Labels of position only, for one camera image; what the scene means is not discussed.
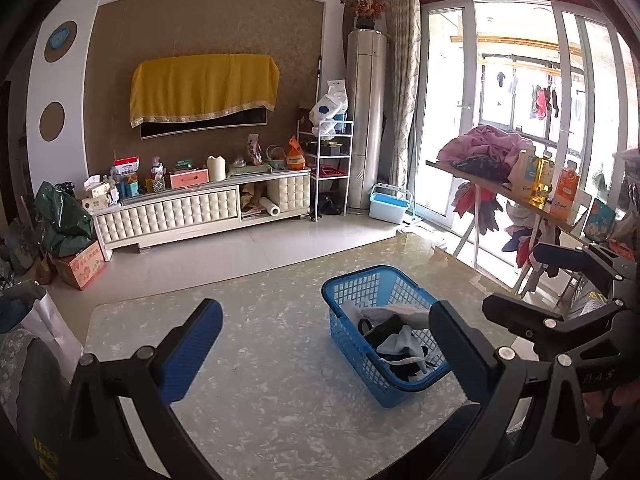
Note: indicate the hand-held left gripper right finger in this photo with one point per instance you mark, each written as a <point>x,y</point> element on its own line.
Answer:
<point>457,350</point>

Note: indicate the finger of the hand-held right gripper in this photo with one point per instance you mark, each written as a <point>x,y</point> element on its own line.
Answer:
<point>520,312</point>
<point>560,255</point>

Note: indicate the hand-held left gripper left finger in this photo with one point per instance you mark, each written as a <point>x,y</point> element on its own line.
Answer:
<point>192,350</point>

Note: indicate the light blue cloth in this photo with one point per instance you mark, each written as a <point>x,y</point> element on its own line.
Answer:
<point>400,345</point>

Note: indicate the grey white cloth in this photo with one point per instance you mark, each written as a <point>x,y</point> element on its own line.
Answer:
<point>405,312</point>

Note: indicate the black soft cloth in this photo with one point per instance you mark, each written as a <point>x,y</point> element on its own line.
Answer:
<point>385,332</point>

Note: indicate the blue plastic basket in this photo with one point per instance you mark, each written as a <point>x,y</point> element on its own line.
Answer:
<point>350,290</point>

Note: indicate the colourful hanging clothes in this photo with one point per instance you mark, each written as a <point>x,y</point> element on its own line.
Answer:
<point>520,230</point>

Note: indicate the blue printed box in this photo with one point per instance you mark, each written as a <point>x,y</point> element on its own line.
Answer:
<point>599,220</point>

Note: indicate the orange carton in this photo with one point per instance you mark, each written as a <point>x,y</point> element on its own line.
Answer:
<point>566,192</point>

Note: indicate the yellow oil bottle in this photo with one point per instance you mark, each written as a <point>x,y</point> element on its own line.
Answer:
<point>542,182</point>

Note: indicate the wooden folding table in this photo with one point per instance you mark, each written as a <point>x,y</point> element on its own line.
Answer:
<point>505,190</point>

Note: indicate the cream packet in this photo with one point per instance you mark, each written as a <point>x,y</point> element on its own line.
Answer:
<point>522,172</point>

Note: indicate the dark patterned cloth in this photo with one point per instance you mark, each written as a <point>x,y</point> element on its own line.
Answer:
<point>480,167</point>

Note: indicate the pink purple cloth pile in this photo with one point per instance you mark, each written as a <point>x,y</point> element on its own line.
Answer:
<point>485,142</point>

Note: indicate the white tufted TV cabinet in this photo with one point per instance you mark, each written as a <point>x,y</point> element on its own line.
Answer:
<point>165,215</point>

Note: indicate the pink cardboard box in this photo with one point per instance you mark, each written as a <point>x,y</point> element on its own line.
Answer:
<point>80,267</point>

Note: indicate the white paper bag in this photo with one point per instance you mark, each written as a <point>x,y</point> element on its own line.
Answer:
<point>50,330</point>

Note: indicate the laundry on outdoor line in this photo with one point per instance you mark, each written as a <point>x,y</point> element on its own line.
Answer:
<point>540,100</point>

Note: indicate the paper towel roll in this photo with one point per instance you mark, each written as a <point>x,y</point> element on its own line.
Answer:
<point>269,211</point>

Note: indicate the blue and white plastic box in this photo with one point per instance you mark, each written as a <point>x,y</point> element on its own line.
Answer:
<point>387,207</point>

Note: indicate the cream jug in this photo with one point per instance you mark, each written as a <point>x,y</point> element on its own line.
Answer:
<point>216,169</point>

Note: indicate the green bag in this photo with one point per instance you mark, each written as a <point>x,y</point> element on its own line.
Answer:
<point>62,220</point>

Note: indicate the tissue box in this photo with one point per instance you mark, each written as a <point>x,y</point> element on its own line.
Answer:
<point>97,187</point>

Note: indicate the red and white package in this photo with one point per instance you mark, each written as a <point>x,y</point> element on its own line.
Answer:
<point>126,169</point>

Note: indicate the tall snack bag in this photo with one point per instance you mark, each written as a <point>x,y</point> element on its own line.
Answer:
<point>254,150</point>

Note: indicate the orange bag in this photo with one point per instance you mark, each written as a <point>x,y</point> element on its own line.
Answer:
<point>295,157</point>

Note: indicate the black television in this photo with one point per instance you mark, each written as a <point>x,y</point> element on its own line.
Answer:
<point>200,125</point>

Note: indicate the white metal shelf rack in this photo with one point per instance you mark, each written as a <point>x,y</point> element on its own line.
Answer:
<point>327,165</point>

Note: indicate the patterned curtain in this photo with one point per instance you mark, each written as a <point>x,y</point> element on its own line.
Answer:
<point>402,85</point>

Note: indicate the standing air conditioner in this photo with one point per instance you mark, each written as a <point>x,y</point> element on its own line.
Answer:
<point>366,120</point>

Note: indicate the yellow cloth cover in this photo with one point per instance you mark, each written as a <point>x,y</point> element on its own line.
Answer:
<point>200,85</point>

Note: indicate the white plastic bag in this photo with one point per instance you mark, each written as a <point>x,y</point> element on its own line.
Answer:
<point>330,107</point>

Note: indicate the vase with dried flowers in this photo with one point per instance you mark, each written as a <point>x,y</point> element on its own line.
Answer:
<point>367,10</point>

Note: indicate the round brown wall disc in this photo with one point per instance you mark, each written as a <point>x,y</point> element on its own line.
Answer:
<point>52,121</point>

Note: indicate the round blue wall clock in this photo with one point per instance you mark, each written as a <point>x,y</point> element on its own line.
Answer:
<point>60,37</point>

